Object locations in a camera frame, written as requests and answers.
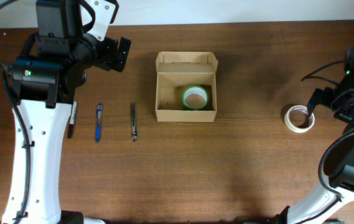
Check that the black ballpoint pen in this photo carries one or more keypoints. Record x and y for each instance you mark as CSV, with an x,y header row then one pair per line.
x,y
133,122

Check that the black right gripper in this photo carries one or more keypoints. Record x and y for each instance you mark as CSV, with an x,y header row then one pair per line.
x,y
321,98

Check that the green tape roll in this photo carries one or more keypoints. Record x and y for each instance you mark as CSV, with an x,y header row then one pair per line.
x,y
195,98

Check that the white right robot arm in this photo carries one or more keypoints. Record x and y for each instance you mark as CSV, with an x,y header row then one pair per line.
x,y
336,167

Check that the cardboard box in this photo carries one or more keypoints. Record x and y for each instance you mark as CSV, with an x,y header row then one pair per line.
x,y
177,71

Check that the beige masking tape roll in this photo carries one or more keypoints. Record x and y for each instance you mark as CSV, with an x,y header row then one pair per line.
x,y
294,128

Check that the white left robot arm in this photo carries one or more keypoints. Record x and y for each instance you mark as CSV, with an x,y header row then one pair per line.
x,y
71,38

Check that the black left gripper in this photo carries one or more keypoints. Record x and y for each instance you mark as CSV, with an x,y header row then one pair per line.
x,y
114,54

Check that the blue ballpoint pen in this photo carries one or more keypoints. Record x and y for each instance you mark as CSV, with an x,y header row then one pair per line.
x,y
98,122

